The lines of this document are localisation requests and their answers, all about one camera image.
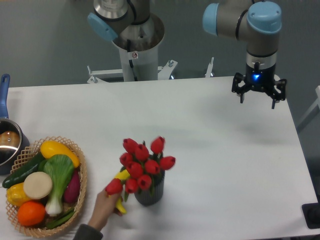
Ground dark grey ribbed vase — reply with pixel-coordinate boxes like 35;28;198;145
134;170;165;206

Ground green toy bok choy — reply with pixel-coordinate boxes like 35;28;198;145
43;154;75;217

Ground white frame at right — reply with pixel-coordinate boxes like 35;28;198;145
296;85;320;134

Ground grey sleeved forearm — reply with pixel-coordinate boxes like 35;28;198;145
73;224;103;240

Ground person's hand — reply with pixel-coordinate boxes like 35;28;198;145
87;189;123;232

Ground green toy bean pods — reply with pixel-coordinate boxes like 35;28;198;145
45;208;75;230

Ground yellow toy bell pepper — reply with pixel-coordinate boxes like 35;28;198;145
6;182;32;207

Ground yellow toy squash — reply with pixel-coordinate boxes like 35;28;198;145
40;140;80;168

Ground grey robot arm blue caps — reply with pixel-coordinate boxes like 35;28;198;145
202;0;287;108

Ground beige round toy bun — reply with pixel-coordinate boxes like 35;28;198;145
23;171;53;200

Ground green toy cucumber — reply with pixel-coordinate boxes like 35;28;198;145
2;152;45;189

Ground red tulip bouquet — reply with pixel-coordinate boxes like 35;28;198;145
119;136;176;200

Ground woven wicker basket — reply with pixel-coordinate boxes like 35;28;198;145
6;136;87;238

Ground yellow toy banana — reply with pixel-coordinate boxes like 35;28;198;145
105;169;130;215

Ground blue handled saucepan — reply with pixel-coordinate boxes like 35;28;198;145
0;73;30;176

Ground orange toy fruit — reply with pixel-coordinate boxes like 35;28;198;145
17;201;46;227

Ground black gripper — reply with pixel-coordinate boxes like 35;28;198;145
231;64;287;109

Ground black device at edge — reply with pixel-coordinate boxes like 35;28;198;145
301;202;320;229

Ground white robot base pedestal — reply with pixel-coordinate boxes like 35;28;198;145
87;0;178;82

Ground purple toy sweet potato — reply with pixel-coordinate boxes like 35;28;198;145
63;170;81;204

